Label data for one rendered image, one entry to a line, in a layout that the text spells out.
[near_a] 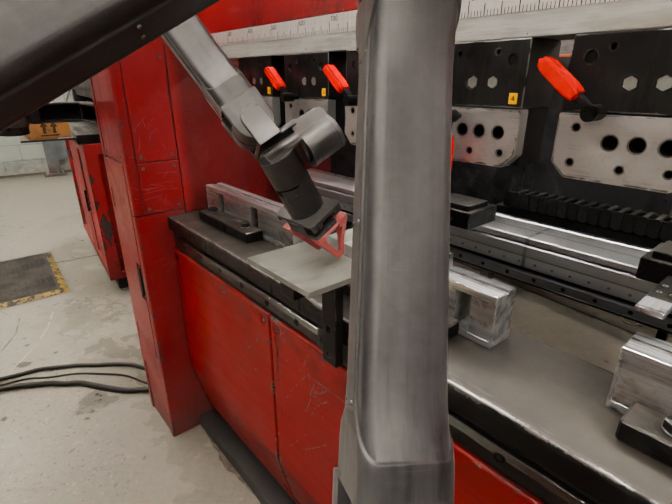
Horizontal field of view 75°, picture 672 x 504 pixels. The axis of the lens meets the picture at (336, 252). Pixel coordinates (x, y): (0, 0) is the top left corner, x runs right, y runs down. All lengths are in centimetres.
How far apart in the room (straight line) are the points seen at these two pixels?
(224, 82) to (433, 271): 47
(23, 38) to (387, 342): 24
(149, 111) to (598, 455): 135
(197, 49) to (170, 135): 83
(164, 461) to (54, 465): 39
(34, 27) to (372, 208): 19
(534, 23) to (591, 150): 17
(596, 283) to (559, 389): 29
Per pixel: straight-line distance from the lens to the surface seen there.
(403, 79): 28
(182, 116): 151
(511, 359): 77
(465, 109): 69
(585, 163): 62
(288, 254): 78
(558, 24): 64
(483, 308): 76
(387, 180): 26
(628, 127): 60
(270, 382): 119
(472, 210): 101
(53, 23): 29
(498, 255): 103
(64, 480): 195
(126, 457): 193
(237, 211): 134
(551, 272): 98
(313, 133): 66
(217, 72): 67
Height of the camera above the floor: 129
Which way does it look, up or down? 22 degrees down
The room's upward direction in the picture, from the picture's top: straight up
